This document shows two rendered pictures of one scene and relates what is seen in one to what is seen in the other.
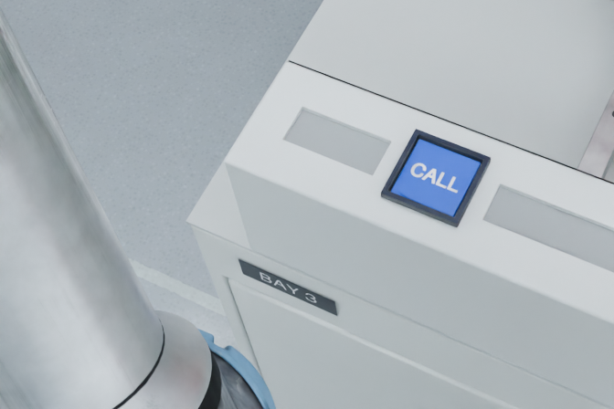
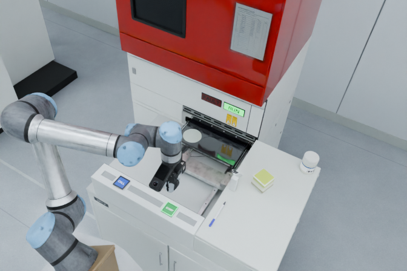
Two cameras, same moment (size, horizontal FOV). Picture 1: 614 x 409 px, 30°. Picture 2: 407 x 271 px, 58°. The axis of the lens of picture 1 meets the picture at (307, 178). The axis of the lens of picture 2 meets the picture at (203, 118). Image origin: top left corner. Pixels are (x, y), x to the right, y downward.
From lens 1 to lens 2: 1.00 m
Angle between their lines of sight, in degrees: 16
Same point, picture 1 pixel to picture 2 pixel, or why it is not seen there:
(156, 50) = (98, 163)
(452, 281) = (122, 198)
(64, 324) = (59, 185)
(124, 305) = (66, 185)
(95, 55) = (84, 163)
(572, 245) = (138, 194)
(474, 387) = (129, 222)
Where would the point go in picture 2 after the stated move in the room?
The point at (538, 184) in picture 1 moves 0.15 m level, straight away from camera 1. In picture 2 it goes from (136, 185) to (149, 160)
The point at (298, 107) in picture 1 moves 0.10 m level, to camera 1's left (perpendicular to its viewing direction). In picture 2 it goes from (104, 170) to (82, 171)
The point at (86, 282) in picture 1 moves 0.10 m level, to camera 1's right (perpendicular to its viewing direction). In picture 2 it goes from (62, 181) to (90, 179)
